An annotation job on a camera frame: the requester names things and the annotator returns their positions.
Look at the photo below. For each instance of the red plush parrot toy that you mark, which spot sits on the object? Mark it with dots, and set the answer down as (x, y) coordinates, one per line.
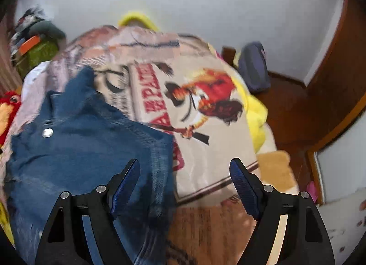
(10, 103)

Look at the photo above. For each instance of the striped brown curtain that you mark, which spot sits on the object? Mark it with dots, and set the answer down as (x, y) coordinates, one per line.
(9, 77)

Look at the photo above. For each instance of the blue denim jeans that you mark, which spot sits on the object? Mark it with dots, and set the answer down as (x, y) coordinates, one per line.
(76, 143)

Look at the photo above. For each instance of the printed newspaper pattern blanket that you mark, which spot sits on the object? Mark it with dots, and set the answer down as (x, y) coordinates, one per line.
(175, 84)

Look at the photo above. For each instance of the blue grey backpack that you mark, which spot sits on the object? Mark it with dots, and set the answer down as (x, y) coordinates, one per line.
(252, 67)

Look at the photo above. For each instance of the pile of clutter items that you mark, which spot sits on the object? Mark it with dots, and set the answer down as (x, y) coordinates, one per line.
(22, 28)

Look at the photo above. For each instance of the white cloth bundle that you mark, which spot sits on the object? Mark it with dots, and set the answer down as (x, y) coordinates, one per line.
(30, 78)

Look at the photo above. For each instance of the green patterned storage box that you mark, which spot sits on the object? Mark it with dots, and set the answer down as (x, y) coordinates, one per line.
(43, 51)

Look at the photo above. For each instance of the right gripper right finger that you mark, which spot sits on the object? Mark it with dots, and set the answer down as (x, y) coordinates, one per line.
(305, 239)

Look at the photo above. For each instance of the brown wooden door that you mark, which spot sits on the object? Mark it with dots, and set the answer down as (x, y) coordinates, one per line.
(339, 84)

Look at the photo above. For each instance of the orange shoe box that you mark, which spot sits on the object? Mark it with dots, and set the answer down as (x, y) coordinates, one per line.
(30, 43)

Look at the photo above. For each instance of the grey neck pillow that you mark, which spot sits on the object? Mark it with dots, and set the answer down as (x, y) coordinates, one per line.
(46, 28)

